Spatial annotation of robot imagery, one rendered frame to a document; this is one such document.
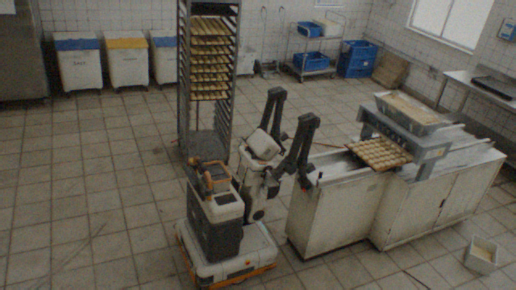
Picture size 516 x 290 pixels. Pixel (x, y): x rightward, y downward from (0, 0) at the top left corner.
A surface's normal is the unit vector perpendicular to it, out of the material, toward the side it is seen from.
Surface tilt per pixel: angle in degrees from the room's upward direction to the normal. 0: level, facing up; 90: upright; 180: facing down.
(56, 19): 90
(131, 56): 92
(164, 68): 90
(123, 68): 92
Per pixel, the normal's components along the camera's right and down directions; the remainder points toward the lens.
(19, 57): 0.41, 0.52
